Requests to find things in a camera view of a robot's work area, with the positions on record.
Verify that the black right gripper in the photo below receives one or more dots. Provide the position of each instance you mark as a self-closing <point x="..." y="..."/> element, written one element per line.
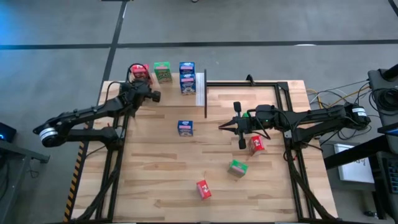
<point x="241" y="124"/>

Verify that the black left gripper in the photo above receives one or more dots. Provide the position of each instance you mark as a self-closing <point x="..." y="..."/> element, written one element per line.
<point x="138" y="93"/>

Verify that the red Froot Loops cereal box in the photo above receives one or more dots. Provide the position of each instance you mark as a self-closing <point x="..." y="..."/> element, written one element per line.
<point x="203" y="189"/>
<point x="256" y="145"/>
<point x="141" y="72"/>

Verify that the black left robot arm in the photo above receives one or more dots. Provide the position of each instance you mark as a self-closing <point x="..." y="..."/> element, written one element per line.
<point x="93" y="111"/>

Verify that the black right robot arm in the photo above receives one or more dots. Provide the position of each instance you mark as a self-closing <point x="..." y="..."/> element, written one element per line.
<point x="311" y="118"/>

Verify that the yellow black hazard tape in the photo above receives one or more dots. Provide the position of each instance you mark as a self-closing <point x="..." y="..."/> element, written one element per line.
<point x="76" y="174"/>

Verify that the black desk bar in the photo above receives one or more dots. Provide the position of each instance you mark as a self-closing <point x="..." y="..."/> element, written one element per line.
<point x="351" y="154"/>

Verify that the white board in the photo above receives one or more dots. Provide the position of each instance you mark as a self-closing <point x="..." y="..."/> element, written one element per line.
<point x="354" y="171"/>

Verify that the gray desk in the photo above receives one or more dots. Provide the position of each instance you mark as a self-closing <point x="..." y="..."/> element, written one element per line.
<point x="18" y="152"/>

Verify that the black device with blue light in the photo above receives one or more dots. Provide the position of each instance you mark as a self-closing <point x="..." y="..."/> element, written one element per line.
<point x="7" y="132"/>

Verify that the gray equipment case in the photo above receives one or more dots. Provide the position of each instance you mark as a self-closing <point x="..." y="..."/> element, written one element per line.
<point x="377" y="84"/>

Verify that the black tablet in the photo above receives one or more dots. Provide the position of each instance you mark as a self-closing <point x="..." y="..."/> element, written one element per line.
<point x="388" y="129"/>

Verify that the black keyboard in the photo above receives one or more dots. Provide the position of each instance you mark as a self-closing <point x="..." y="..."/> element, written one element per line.
<point x="392" y="174"/>

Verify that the black aluminium base frame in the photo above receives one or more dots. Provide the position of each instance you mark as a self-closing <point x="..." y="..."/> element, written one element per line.
<point x="242" y="84"/>
<point x="115" y="183"/>

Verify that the silver mounting bracket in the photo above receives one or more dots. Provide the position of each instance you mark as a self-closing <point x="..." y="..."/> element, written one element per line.
<point x="287" y="133"/>

